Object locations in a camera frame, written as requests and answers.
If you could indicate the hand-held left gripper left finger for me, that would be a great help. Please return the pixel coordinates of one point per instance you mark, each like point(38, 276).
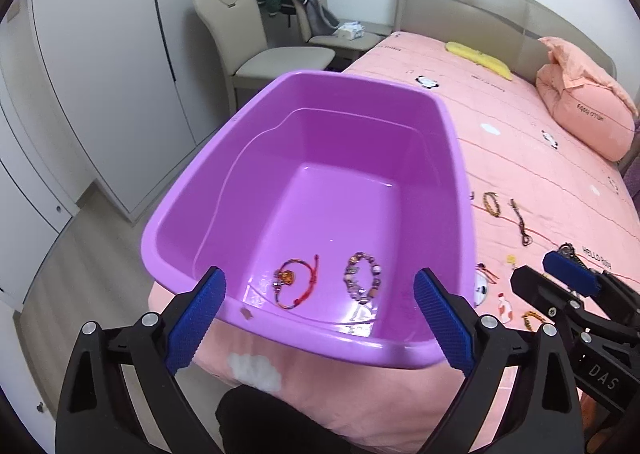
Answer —
point(195, 319)

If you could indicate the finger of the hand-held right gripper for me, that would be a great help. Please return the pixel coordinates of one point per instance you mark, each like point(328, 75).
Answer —
point(570, 271)
point(537, 286)

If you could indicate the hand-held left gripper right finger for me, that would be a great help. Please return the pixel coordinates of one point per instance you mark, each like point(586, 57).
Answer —
point(442, 319)

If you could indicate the purple plastic basin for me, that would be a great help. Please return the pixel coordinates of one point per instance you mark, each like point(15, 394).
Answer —
point(325, 144)

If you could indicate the purple fuzzy blanket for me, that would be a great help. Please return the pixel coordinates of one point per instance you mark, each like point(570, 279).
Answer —
point(635, 174)

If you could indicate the pink printed bedsheet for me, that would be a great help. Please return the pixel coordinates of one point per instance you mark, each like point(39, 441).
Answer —
point(525, 159)

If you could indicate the folded pink duvet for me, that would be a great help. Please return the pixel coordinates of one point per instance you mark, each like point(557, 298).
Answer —
point(585, 104)

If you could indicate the yellow pillow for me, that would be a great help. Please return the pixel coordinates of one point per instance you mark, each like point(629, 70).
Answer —
point(480, 59)

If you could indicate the white cabinet with knobs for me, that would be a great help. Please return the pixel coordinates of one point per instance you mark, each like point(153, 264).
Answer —
point(30, 144)

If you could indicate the beige upholstered chair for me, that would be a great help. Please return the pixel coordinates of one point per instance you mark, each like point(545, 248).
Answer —
point(280, 59)
point(350, 41)

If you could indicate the white wardrobe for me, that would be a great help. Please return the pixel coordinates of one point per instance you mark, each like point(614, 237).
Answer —
point(100, 59)

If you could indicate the beige padded headboard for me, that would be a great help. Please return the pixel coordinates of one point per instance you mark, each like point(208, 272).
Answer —
point(450, 9)

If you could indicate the tissue pack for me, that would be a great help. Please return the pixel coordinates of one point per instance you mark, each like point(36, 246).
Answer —
point(349, 30)

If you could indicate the grey garment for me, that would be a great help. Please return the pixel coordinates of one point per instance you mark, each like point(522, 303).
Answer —
point(317, 14)

